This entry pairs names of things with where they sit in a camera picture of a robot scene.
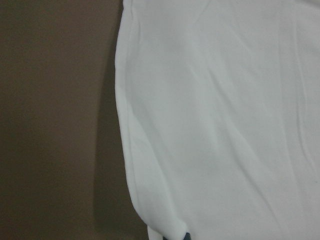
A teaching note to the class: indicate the white long-sleeve printed shirt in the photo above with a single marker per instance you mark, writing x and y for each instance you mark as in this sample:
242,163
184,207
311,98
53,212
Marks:
219,112

